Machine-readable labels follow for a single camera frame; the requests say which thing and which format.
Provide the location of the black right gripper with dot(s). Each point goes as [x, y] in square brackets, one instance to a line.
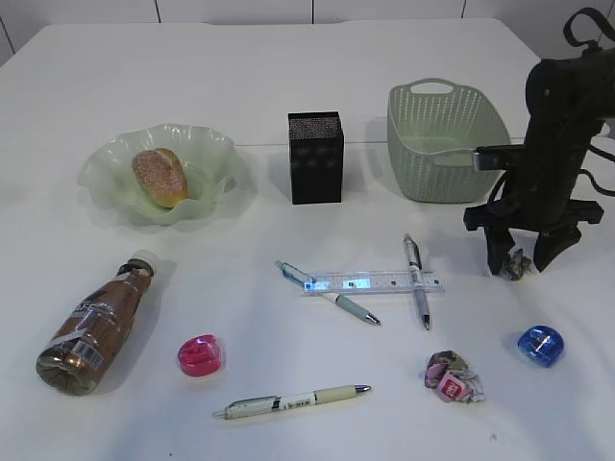
[537, 192]

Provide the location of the small paper ball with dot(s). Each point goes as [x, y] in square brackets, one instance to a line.
[515, 265]

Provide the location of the large paper ball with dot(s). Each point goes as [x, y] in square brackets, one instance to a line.
[451, 378]

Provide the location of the sesame bread roll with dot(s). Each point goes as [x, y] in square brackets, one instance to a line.
[161, 176]

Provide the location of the brown drink bottle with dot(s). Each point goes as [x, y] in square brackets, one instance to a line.
[77, 357]

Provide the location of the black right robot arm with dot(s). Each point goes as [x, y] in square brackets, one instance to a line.
[568, 102]

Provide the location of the blue pencil sharpener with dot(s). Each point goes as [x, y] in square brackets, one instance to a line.
[542, 345]

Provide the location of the grey white pen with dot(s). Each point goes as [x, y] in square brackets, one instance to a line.
[415, 271]

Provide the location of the green woven plastic basket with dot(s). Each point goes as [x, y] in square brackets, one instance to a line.
[434, 127]

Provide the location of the black pen holder box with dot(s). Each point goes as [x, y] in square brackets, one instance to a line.
[316, 150]

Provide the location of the teal white pen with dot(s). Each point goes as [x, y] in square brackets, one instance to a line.
[301, 279]

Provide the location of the green ruffled glass plate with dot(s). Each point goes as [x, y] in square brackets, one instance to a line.
[208, 157]

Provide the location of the cream white pen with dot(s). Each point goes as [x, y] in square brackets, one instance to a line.
[272, 404]

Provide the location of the pink pencil sharpener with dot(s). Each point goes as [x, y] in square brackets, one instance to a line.
[201, 356]

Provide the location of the clear plastic ruler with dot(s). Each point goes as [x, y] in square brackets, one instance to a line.
[360, 283]

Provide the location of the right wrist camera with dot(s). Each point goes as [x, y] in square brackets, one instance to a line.
[498, 157]

